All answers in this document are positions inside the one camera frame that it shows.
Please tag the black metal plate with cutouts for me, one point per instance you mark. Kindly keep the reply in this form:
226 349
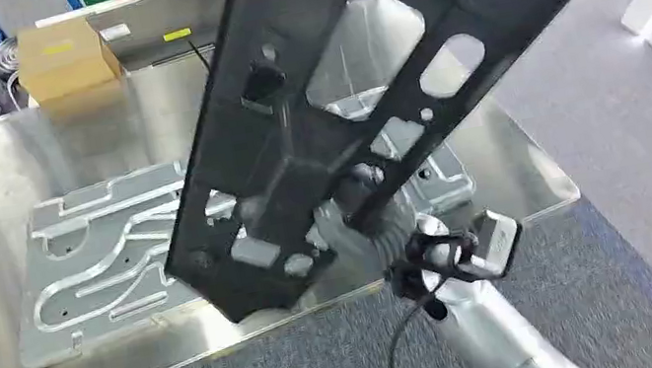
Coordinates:
301 114

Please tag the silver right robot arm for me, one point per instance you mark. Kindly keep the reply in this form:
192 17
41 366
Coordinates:
490 334

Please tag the yellow label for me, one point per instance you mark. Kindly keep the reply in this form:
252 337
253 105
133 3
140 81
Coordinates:
177 34

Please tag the grooved steel fixture tray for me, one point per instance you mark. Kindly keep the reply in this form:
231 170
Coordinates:
107 259

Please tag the upright steel panel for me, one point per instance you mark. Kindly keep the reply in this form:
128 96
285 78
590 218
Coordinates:
153 19

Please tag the brown cardboard box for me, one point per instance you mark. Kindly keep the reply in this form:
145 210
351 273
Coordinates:
63 61

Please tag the silver tape roll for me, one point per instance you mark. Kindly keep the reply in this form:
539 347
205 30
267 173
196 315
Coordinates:
6 57

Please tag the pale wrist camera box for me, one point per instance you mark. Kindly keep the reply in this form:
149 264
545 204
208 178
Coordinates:
498 243

